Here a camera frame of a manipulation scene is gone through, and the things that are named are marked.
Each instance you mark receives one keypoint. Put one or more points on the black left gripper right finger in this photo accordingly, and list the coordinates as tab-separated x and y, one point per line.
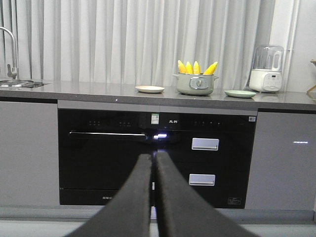
182	212

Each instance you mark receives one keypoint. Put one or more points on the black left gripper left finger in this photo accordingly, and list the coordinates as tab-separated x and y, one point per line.
128	213

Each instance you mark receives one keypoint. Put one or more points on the pale yellow corn cob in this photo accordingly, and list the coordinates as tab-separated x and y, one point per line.
181	67

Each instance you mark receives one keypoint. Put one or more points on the bright yellow corn cob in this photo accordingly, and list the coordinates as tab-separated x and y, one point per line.
189	68
211	69

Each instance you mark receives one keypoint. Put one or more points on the black drawer disinfection cabinet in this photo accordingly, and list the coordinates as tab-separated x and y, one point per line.
212	152

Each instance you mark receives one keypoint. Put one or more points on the black built-in dishwasher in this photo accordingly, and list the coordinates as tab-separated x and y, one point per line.
98	148

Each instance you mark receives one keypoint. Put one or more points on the grey right cabinet door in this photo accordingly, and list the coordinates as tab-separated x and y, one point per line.
283	165

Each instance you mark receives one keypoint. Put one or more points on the grey cabinet door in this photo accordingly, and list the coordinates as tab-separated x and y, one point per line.
283	165
28	154

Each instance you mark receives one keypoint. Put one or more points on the grey left cabinet door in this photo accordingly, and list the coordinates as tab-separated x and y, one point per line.
28	154

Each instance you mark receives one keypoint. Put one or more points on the beige round plate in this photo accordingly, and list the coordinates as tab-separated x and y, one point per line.
149	89

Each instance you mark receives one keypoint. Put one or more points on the green round plate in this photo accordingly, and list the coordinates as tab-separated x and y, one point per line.
240	93

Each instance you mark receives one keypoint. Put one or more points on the white pleated curtain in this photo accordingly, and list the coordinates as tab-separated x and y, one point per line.
141	41

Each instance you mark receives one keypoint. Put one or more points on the steel sink basin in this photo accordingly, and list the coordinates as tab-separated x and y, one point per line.
17	83

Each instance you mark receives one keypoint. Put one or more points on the chrome kitchen faucet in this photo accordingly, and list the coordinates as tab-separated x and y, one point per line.
12	68

